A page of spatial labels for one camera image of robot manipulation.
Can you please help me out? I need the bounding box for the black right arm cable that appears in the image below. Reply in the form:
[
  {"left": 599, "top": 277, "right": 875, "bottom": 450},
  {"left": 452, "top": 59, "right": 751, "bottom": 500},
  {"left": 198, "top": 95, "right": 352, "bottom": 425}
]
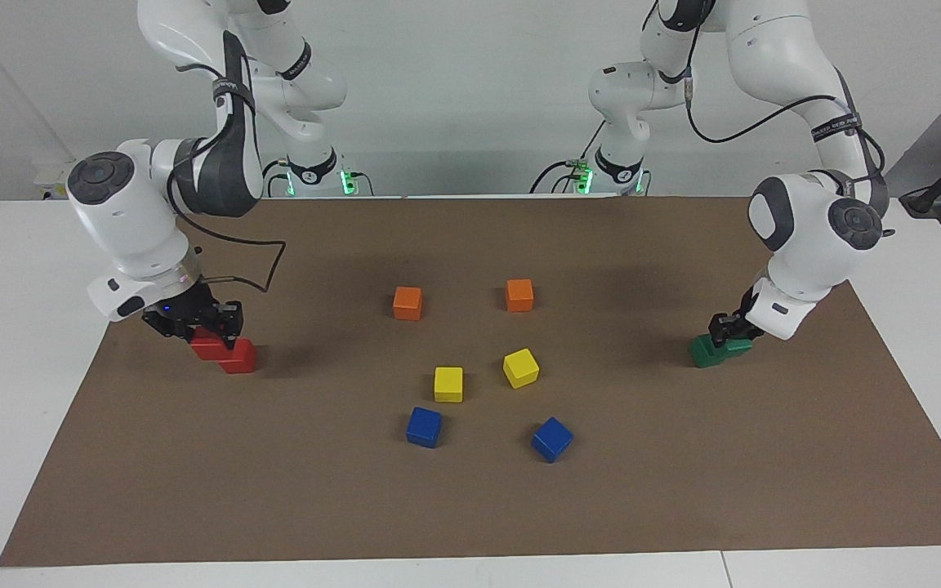
[{"left": 164, "top": 65, "right": 288, "bottom": 295}]

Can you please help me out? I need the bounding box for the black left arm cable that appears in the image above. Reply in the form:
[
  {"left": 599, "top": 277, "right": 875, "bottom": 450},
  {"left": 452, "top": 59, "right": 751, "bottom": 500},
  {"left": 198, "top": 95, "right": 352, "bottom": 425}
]
[{"left": 679, "top": 65, "right": 888, "bottom": 197}]

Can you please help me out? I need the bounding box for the brown table mat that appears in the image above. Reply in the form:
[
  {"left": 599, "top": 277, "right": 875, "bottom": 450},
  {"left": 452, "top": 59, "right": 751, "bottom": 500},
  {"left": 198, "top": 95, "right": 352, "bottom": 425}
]
[{"left": 0, "top": 196, "right": 941, "bottom": 568}]

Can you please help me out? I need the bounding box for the white power box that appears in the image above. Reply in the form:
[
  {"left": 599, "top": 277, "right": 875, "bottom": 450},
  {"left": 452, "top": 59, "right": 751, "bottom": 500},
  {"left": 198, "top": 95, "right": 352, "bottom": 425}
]
[{"left": 33, "top": 159, "right": 81, "bottom": 201}]

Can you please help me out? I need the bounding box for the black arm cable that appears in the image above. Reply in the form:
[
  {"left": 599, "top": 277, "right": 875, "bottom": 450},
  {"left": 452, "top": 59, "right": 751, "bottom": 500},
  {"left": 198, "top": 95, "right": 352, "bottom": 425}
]
[
  {"left": 679, "top": 65, "right": 888, "bottom": 197},
  {"left": 164, "top": 65, "right": 288, "bottom": 295}
]

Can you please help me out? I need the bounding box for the blue wooden cube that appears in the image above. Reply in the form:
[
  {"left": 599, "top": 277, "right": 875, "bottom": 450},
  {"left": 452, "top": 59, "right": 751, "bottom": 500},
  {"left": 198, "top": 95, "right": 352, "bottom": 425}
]
[
  {"left": 405, "top": 407, "right": 444, "bottom": 449},
  {"left": 531, "top": 416, "right": 574, "bottom": 464}
]

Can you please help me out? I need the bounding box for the black base cable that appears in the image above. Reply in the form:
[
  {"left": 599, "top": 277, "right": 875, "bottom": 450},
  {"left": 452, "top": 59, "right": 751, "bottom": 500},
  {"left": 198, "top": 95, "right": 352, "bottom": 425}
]
[
  {"left": 261, "top": 159, "right": 292, "bottom": 198},
  {"left": 529, "top": 122, "right": 604, "bottom": 194}
]

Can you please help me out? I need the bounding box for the red wooden cube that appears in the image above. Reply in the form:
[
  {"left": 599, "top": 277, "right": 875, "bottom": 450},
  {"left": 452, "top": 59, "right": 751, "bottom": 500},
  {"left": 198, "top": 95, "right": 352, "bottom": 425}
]
[
  {"left": 190, "top": 327, "right": 234, "bottom": 362},
  {"left": 217, "top": 337, "right": 258, "bottom": 375}
]

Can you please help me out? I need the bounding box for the yellow wooden cube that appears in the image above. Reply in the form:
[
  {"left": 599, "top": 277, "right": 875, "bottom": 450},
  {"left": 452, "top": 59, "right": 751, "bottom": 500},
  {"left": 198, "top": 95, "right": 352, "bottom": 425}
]
[
  {"left": 502, "top": 348, "right": 540, "bottom": 390},
  {"left": 434, "top": 367, "right": 465, "bottom": 403}
]

